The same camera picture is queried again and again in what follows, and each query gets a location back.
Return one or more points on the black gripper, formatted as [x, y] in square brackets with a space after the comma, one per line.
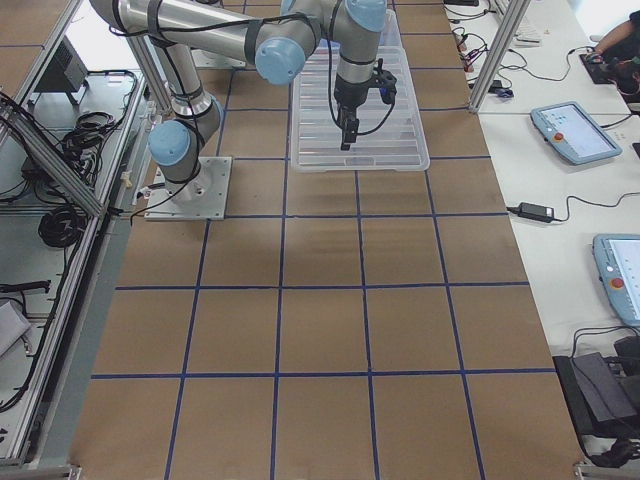
[348, 96]

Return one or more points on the clear plastic box lid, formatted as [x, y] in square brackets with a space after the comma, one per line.
[391, 137]

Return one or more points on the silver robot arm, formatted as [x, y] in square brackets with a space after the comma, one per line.
[277, 47]

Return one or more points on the grey electronics box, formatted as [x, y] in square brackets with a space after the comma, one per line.
[66, 73]

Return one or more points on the black power adapter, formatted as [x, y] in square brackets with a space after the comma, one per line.
[535, 212]

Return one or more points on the far blue teach pendant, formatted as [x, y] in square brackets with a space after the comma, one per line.
[573, 134]

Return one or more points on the blue teach pendant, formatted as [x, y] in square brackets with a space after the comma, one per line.
[617, 261]
[573, 134]

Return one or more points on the person at desk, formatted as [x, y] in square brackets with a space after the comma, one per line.
[619, 50]

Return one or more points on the near blue teach pendant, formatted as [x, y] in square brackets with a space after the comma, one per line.
[617, 261]

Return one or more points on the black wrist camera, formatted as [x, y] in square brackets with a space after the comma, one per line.
[385, 82]

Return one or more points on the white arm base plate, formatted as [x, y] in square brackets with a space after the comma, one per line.
[209, 60]
[204, 198]

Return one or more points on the aluminium frame post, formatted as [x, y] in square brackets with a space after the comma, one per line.
[511, 20]

